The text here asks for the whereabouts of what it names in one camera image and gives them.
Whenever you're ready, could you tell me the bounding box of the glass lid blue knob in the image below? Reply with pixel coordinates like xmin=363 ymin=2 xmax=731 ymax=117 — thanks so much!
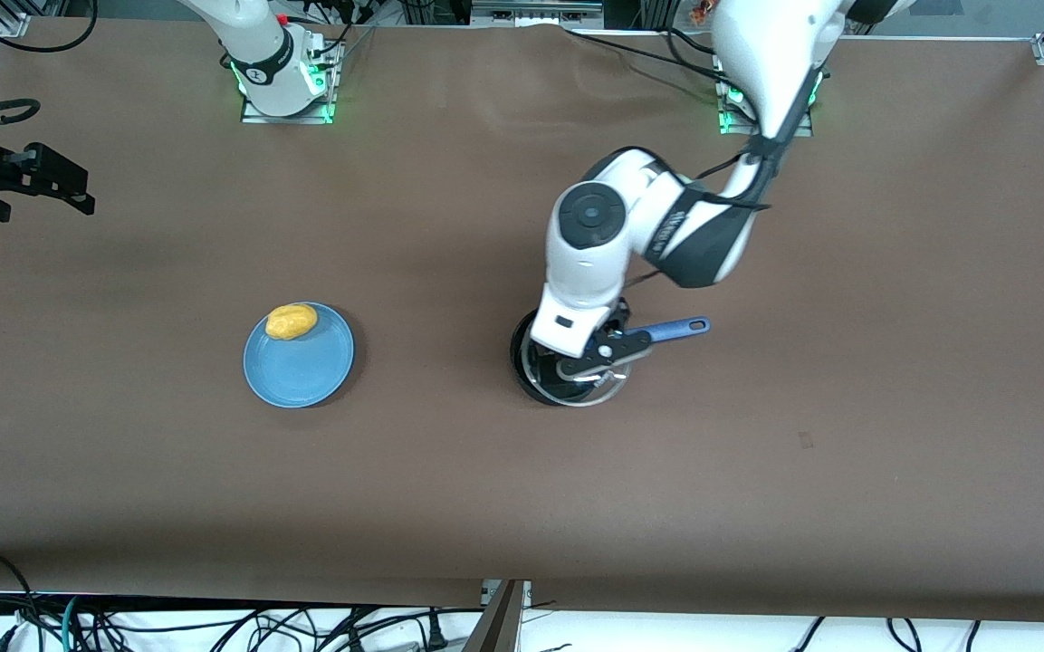
xmin=524 ymin=344 xmax=633 ymax=408

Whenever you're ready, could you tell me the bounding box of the yellow potato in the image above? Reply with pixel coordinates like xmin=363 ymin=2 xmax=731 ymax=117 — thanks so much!
xmin=265 ymin=303 xmax=319 ymax=341

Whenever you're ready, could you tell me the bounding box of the blue round plate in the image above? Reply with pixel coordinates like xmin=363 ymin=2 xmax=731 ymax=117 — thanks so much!
xmin=243 ymin=301 xmax=356 ymax=409

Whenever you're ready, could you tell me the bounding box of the grey metal device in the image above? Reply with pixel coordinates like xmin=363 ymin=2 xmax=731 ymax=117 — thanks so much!
xmin=470 ymin=0 xmax=606 ymax=30

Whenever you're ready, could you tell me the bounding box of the black pot blue handle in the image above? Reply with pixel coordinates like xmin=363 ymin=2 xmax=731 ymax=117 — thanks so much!
xmin=510 ymin=308 xmax=712 ymax=406

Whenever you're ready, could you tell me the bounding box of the black curved cable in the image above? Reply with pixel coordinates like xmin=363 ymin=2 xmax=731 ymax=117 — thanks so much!
xmin=0 ymin=0 xmax=99 ymax=53

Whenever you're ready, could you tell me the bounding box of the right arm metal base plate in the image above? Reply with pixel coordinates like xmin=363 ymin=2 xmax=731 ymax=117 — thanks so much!
xmin=241 ymin=32 xmax=339 ymax=126

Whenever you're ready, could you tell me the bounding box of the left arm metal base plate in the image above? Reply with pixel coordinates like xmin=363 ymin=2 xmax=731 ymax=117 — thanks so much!
xmin=716 ymin=54 xmax=815 ymax=138

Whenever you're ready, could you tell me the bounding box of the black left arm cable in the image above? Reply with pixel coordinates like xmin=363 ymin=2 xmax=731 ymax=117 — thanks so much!
xmin=626 ymin=63 xmax=836 ymax=291

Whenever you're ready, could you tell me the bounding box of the black cable to arm base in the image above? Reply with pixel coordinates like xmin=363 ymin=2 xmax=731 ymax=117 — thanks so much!
xmin=567 ymin=27 xmax=733 ymax=79

